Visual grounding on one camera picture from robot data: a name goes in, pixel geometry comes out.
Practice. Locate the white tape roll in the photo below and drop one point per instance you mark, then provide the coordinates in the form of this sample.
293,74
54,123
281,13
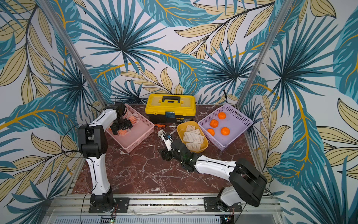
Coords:
161,133

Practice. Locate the purple plastic basket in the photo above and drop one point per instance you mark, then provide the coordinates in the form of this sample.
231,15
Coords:
236,121

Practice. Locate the yellow black toolbox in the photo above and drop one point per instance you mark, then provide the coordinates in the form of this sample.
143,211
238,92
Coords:
166,108

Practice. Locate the left aluminium frame post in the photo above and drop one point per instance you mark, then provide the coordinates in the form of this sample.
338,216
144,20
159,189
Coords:
55,21

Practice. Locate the pink plastic basket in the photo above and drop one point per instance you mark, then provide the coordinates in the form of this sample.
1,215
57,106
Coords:
138,133

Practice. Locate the aluminium frame post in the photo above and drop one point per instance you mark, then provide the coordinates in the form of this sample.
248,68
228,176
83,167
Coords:
55,21
266,46

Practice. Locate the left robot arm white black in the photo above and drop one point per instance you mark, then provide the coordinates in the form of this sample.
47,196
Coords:
93,146

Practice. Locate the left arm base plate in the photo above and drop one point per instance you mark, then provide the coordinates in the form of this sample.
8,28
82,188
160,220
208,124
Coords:
112,205

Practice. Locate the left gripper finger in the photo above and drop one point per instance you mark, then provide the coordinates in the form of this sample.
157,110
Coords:
127,124
115,129

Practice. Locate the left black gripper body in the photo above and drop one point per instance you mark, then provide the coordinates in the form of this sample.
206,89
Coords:
120,122

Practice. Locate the orange handled screwdriver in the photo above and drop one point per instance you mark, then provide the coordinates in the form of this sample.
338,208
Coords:
162,126

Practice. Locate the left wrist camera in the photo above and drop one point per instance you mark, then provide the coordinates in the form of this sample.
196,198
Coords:
120,108

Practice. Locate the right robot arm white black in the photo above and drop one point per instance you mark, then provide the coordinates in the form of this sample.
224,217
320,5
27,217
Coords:
247,183

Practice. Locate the right aluminium frame post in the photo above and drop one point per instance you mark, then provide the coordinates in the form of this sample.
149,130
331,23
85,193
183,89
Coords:
266,46

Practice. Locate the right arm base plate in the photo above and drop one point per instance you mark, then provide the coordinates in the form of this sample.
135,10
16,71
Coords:
214,204

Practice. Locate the front aluminium rail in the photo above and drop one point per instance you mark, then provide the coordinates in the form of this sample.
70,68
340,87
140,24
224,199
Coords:
162,209

